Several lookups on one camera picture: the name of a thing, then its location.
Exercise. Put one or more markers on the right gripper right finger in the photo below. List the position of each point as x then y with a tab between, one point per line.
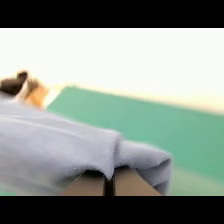
133	183

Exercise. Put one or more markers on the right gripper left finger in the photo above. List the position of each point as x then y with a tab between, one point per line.
87	185

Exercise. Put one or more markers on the lavender blue shirt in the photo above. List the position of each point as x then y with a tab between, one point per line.
50	146

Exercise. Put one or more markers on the heap of clothes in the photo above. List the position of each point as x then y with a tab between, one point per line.
23	88

